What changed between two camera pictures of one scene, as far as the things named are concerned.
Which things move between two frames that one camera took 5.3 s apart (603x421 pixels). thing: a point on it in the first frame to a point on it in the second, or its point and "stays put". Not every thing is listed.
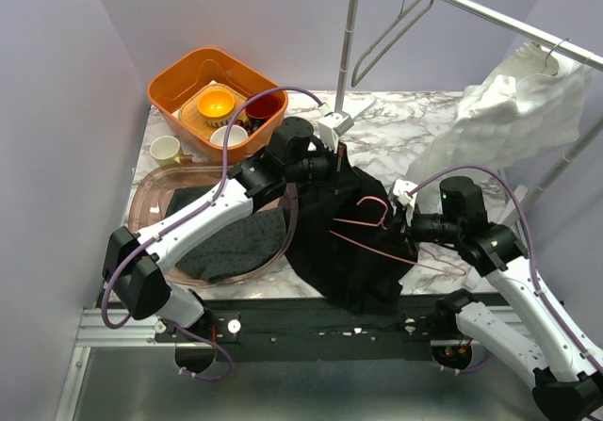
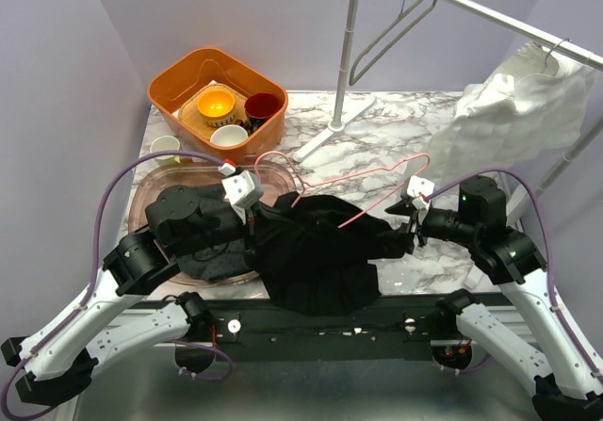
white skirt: x=525 y=108 stays put
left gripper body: x=323 y=167 to x=220 y=228
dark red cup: x=264 y=107 stays put
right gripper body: x=433 y=227 stays put
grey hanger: x=552 y=50 stays put
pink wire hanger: x=456 y=270 to x=303 y=186
